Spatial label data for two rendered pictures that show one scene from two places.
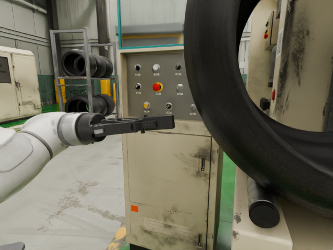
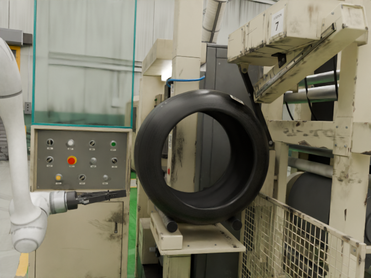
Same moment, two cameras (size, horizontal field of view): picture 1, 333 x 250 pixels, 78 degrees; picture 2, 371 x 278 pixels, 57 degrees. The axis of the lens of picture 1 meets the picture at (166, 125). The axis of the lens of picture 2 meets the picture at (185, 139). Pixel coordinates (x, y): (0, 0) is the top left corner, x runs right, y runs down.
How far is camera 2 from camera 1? 1.06 m
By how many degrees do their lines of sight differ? 33
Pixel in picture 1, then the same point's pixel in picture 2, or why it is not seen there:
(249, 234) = (167, 236)
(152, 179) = (65, 251)
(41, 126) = (40, 202)
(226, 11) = (158, 155)
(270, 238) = (175, 236)
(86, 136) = (72, 206)
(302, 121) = (184, 186)
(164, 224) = not seen: outside the picture
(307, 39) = (183, 143)
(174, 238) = not seen: outside the picture
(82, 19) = not seen: outside the picture
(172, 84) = (86, 158)
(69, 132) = (61, 204)
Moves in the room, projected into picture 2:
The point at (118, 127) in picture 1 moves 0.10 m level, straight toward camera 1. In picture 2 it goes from (97, 198) to (112, 203)
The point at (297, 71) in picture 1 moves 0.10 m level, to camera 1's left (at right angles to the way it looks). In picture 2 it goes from (180, 159) to (163, 160)
